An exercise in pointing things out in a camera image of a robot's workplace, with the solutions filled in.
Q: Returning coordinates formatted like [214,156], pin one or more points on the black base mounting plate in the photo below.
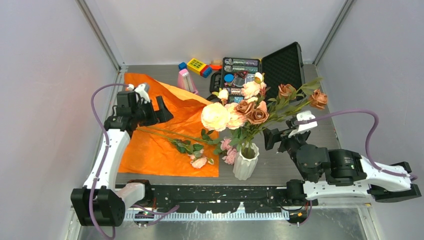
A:
[220,199]

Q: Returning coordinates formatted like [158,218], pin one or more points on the white ribbed vase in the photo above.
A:
[245,162]

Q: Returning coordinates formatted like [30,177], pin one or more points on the blue round poker chip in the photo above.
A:
[228,78]

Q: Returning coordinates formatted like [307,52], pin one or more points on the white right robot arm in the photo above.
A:
[333,173]

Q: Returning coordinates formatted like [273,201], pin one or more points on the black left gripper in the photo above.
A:
[161,115]

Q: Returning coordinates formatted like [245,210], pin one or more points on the yellow toy block house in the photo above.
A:
[199,67]

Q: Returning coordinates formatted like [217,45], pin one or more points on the blue toy block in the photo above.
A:
[182,66]

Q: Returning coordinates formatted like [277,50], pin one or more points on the orange toy piece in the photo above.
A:
[216,65]

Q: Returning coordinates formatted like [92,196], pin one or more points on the small pink rose stem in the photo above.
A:
[192,146]

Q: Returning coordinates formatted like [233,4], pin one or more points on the brown rose flower stem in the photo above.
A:
[290,101]

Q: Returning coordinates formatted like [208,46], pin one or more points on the orange yellow wrapping paper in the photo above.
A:
[150,151]

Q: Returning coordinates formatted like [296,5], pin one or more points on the pink metronome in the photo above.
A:
[185,82]

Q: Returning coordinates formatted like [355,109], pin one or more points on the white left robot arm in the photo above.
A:
[98,203]

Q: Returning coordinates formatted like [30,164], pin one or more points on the black open poker case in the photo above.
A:
[284,66]

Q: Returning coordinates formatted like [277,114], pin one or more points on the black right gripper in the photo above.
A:
[272,135]

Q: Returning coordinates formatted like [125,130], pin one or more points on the peach rose flower stem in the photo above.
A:
[254,111]

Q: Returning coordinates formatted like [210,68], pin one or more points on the pink carnation flower stem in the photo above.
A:
[223,149]

